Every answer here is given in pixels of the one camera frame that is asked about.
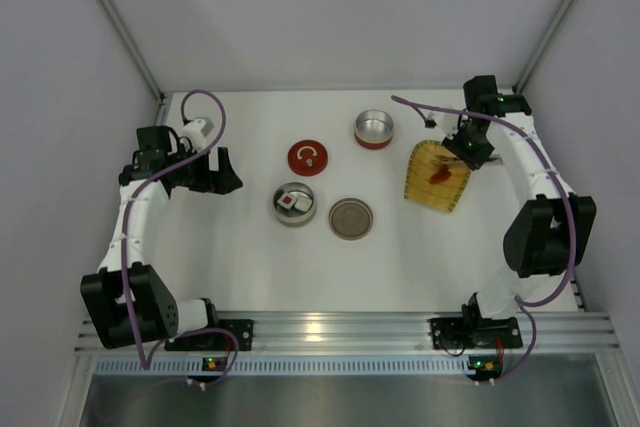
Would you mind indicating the red-banded steel bowl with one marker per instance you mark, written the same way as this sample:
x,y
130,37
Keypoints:
x,y
373,129

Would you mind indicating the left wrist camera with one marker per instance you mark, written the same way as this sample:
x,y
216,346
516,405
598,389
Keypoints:
x,y
197,132

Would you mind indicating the bamboo tray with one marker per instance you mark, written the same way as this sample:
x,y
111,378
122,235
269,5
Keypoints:
x,y
445,196

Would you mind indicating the metal tongs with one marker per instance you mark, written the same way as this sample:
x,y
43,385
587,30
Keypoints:
x,y
493,159

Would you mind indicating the sushi roll red centre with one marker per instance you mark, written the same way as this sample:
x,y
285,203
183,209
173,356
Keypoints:
x,y
287,201

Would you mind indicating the aluminium mounting rail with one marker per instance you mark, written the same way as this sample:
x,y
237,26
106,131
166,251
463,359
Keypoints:
x,y
407,333

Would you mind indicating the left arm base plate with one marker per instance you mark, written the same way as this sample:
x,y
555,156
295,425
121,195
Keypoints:
x,y
204,340

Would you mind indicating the brown round lid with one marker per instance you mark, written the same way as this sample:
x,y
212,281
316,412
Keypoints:
x,y
350,219

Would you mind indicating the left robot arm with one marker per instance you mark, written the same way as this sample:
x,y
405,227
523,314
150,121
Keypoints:
x,y
126,298

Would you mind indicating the beige-banded steel bowl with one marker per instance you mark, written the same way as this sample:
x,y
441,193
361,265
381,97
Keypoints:
x,y
293,218

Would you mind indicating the slotted cable duct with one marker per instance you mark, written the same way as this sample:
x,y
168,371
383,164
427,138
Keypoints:
x,y
197,366

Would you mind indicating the frame post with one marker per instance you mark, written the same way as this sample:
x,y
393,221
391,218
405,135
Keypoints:
x,y
122,32
543,45

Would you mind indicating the right frame post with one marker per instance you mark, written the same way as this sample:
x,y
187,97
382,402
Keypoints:
x,y
543,45

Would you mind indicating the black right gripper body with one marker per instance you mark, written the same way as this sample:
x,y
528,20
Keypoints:
x,y
473,148

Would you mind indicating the sushi roll white centre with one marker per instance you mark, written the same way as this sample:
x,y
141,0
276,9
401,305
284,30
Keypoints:
x,y
303,204

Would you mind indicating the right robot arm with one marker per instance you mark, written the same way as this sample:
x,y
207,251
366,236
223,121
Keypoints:
x,y
547,239

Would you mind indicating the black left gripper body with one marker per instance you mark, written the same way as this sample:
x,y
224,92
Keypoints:
x,y
212,170

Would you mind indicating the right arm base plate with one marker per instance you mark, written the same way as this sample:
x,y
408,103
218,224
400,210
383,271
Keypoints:
x,y
456,333

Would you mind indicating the red round lid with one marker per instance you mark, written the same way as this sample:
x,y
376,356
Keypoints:
x,y
307,158

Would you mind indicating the left frame post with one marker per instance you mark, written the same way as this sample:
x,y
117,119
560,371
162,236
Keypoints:
x,y
122,32

